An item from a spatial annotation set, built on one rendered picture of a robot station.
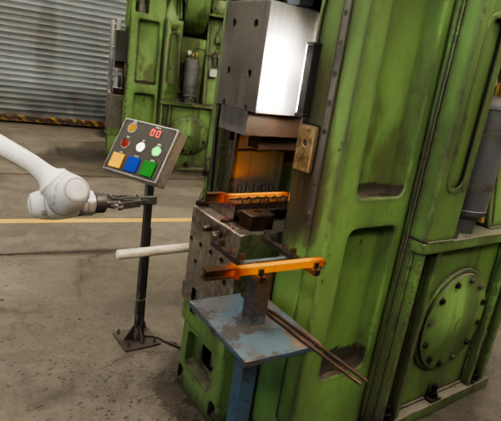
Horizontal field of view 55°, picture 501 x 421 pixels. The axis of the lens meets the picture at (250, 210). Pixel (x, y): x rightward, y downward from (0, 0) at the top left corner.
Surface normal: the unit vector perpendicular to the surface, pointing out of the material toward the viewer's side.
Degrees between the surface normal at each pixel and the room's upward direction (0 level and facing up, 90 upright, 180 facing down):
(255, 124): 90
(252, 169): 90
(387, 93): 89
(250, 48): 90
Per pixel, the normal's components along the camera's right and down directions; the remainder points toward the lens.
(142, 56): 0.31, 0.29
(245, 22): -0.81, 0.05
